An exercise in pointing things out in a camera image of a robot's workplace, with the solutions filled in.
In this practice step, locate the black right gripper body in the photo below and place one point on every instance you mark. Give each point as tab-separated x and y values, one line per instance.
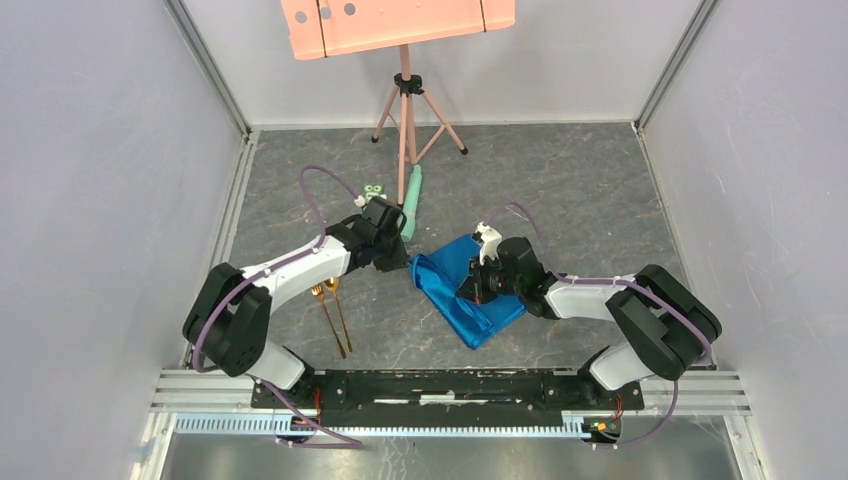
490	280

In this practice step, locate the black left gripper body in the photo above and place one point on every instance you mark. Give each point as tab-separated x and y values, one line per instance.
391	254

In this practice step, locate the blue cloth napkin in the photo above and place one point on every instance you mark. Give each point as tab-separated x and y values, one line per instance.
439	274

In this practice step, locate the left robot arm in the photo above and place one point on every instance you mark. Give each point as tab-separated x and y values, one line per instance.
229	320

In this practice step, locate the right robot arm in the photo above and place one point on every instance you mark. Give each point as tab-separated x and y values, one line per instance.
666	328

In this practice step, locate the green owl toy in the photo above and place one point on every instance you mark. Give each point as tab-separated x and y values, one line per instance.
372	191

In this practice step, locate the mint green flashlight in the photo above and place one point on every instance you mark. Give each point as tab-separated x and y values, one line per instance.
410	204

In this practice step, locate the gold spoon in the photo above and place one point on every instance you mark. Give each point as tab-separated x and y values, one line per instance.
333	285

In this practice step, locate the gold fork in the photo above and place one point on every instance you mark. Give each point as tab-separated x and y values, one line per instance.
318	293

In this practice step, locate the pink music stand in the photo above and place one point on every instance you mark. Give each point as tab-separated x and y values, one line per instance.
323	29

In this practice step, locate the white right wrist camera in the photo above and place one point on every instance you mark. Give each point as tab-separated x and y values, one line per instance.
488	239

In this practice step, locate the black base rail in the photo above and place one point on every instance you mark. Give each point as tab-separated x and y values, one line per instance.
456	398

